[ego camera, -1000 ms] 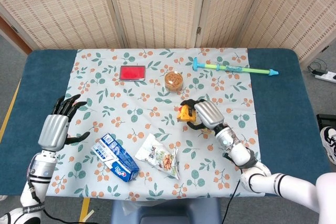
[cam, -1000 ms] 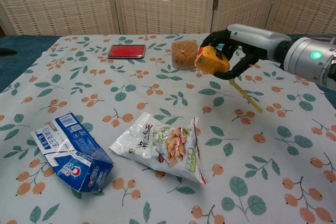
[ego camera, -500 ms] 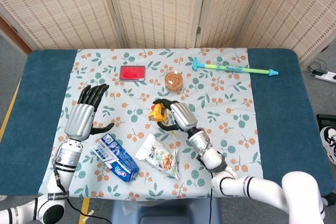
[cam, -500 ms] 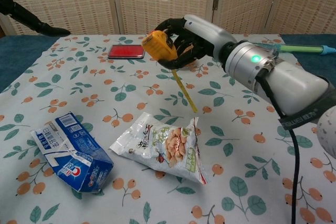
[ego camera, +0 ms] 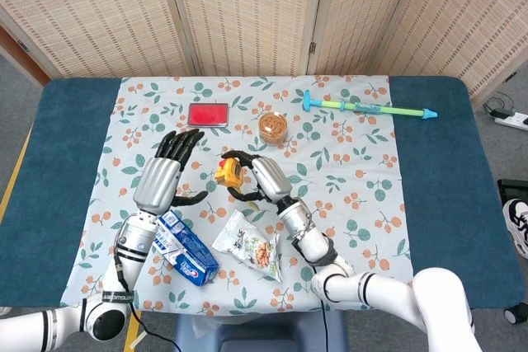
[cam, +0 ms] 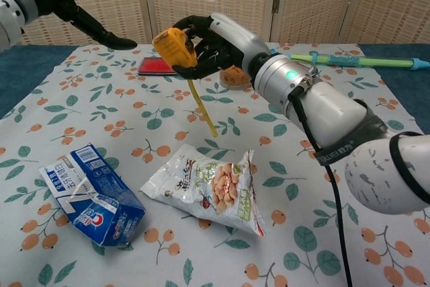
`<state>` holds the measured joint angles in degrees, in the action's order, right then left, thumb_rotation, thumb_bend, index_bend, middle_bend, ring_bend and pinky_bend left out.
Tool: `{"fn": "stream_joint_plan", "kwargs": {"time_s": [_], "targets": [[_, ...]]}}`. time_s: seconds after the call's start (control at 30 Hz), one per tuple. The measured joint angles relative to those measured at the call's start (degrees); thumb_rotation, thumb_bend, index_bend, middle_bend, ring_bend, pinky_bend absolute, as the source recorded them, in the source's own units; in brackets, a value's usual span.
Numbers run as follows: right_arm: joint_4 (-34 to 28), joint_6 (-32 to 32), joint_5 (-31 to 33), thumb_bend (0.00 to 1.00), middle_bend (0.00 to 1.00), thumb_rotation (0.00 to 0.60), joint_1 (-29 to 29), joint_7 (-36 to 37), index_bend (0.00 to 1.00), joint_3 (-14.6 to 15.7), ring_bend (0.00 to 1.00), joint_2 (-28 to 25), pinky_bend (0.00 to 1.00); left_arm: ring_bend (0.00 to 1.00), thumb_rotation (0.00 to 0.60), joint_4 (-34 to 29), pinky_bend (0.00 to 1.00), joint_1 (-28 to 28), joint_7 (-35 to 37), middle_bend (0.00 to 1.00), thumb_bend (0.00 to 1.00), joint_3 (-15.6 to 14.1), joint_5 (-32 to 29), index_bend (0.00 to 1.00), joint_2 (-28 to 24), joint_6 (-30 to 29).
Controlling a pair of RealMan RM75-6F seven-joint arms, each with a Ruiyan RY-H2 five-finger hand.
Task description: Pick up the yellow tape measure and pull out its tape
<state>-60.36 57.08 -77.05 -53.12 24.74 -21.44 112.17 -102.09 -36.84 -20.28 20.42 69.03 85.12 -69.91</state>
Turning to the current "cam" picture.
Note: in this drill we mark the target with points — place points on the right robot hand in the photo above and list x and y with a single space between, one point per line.
235 41

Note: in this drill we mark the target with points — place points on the green blue toy water gun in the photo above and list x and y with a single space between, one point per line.
369 62

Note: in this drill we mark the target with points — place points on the clear jar of snacks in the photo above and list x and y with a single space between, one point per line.
233 78

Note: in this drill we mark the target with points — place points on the yellow tape measure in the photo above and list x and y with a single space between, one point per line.
173 46

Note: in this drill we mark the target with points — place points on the bamboo folding screen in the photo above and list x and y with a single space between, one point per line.
319 1

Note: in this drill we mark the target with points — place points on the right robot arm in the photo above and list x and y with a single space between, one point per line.
332 115

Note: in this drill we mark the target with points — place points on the white peanut snack bag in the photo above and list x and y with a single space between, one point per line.
208 189

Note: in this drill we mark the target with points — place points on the floral print tablecloth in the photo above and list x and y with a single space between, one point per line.
134 115

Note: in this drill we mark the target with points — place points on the red black flat case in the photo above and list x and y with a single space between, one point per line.
154 66

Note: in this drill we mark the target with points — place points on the blue toothpaste box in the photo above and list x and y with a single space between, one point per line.
97 206

